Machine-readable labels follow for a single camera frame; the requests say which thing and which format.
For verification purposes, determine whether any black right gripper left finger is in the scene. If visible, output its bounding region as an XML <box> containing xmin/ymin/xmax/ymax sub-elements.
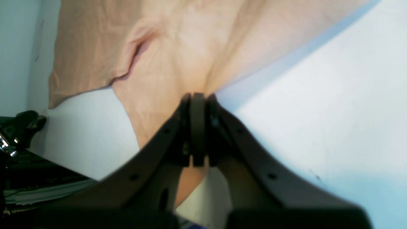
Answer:
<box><xmin>38</xmin><ymin>93</ymin><xmax>191</xmax><ymax>229</ymax></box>

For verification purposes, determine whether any peach pink T-shirt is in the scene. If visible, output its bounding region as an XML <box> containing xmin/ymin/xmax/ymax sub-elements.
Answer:
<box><xmin>48</xmin><ymin>0</ymin><xmax>372</xmax><ymax>209</ymax></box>

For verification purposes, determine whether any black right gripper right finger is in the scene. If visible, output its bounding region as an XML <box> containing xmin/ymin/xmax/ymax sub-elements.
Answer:
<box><xmin>206</xmin><ymin>94</ymin><xmax>372</xmax><ymax>229</ymax></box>

